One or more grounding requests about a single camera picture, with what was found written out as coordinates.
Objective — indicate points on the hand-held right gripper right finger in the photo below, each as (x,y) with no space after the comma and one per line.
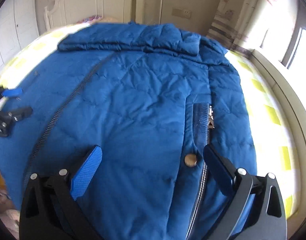
(219,170)

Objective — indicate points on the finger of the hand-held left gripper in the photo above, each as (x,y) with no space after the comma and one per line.
(21,112)
(11,92)

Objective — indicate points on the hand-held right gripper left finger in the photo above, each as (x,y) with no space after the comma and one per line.
(86,172)

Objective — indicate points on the blue quilted jacket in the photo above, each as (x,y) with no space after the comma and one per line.
(143,92)

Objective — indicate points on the white wardrobe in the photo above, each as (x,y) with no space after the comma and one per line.
(18,25)

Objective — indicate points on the beige window ledge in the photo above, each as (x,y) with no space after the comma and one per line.
(293,105)

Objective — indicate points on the patterned round pillow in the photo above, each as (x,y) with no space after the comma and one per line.
(91,18)

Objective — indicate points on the white bed headboard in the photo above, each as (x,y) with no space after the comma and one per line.
(80,2)

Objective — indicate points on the beige pillow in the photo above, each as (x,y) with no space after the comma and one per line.
(110,19)

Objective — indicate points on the window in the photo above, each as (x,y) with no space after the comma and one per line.
(303,45)

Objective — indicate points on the printed curtain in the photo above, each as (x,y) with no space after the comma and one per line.
(233,5)

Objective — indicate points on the metal pole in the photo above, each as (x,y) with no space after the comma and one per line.
(162,5)

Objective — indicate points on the wall socket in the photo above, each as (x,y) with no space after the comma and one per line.
(181,13)

